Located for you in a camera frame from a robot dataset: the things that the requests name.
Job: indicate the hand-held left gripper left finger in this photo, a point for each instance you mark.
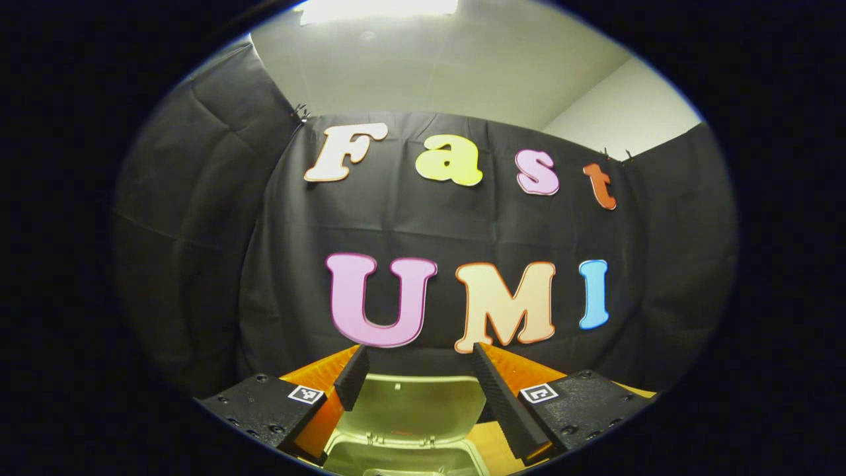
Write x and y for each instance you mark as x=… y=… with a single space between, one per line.
x=350 y=380

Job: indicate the pale green desktop garbage bin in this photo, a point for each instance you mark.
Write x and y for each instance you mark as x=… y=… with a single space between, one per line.
x=410 y=403

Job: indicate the black backdrop cloth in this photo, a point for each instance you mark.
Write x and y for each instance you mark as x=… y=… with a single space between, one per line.
x=198 y=231

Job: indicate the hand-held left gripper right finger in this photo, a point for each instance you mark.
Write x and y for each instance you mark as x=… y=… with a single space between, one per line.
x=505 y=406

